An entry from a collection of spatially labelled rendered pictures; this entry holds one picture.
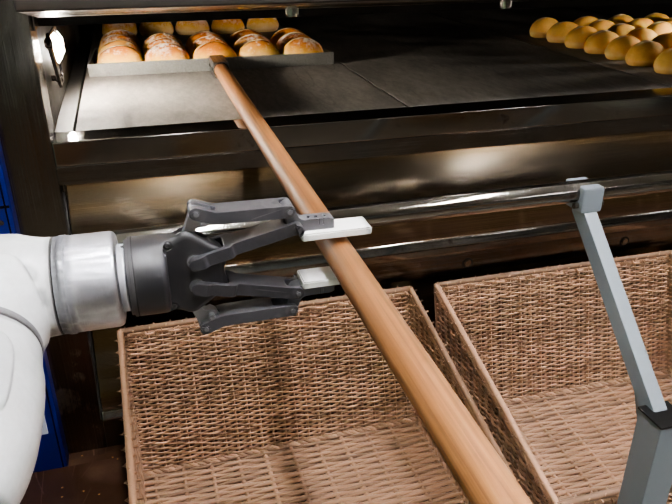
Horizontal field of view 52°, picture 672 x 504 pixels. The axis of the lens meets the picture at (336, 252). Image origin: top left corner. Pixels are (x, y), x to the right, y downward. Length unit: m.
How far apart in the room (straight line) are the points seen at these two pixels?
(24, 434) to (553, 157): 1.13
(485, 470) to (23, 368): 0.34
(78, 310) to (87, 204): 0.59
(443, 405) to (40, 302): 0.35
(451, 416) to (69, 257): 0.35
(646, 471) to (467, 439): 0.54
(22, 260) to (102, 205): 0.58
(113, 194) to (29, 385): 0.69
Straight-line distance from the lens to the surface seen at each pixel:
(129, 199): 1.21
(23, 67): 1.14
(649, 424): 0.94
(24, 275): 0.63
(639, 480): 0.98
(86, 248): 0.64
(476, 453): 0.44
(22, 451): 0.53
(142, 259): 0.64
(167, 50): 1.64
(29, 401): 0.55
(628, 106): 1.47
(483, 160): 1.36
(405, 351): 0.52
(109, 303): 0.63
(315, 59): 1.68
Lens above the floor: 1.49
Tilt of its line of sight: 26 degrees down
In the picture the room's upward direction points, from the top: straight up
